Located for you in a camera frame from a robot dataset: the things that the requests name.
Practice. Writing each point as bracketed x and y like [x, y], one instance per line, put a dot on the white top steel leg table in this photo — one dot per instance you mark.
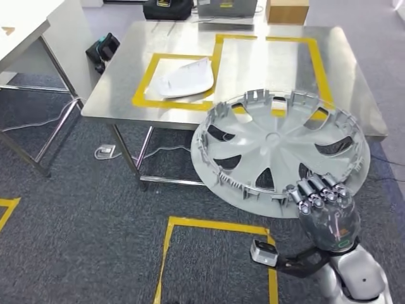
[25, 16]

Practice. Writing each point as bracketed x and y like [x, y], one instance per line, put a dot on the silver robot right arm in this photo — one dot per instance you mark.
[360, 277]

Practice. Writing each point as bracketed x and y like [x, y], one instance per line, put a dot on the black carry case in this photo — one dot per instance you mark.
[167, 10]

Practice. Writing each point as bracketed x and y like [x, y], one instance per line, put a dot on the white plastic mirror cover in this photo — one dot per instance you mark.
[186, 82]

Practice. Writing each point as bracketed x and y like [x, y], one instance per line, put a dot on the silver floor socket box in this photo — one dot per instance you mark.
[105, 151]

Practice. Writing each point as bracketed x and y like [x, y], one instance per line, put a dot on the black right camera bracket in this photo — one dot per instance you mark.
[300, 264]

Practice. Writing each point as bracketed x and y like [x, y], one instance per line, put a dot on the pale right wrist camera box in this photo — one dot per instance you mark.
[264, 254]

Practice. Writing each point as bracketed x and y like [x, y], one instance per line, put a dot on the black and teal bag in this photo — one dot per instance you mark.
[104, 50]

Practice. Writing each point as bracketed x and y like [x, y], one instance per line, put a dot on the grey laptop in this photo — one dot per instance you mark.
[228, 7]

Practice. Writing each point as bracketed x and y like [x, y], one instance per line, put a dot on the brown cardboard box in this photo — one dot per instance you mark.
[286, 11]

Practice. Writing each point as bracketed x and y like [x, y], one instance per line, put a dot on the stainless steel workbench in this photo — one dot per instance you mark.
[120, 84]

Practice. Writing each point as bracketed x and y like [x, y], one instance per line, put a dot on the yellow workbench tape frame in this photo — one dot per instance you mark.
[170, 104]

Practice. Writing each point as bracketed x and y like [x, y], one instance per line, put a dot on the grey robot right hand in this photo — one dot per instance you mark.
[332, 226]

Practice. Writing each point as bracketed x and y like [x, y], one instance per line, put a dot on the yellow tape piece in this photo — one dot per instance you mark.
[7, 30]

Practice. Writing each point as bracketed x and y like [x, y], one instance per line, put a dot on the grey plastic wheel hubcap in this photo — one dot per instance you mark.
[275, 147]

